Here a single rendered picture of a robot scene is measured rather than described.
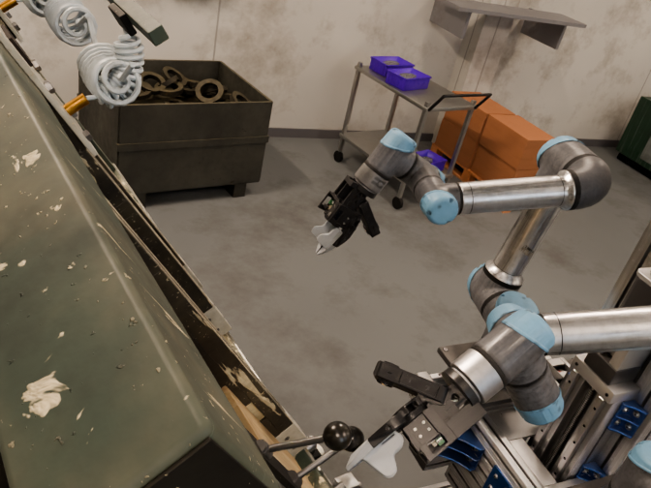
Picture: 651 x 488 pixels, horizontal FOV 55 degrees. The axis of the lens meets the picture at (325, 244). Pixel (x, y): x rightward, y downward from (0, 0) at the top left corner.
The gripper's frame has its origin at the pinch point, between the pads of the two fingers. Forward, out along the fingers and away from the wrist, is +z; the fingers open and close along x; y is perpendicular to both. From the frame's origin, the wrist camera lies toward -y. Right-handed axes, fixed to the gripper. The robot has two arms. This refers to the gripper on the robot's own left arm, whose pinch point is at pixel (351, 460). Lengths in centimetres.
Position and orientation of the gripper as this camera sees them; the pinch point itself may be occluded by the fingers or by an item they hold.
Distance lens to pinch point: 97.6
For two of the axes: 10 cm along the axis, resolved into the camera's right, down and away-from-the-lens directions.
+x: 1.0, 3.9, 9.2
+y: 6.0, 7.1, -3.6
